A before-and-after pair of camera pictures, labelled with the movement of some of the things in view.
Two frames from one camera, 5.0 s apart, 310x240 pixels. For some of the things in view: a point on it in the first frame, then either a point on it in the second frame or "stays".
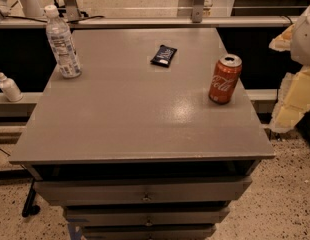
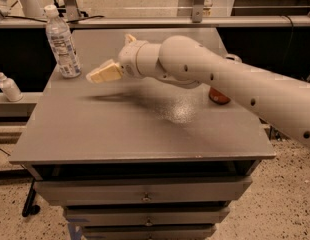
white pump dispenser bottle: [9, 87] stays
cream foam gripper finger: [283, 42] -> [131, 37]
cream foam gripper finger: [296, 97] -> [110, 70]
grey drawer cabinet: [152, 141] stays
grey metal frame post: [72, 10] stays
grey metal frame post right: [197, 12] stays
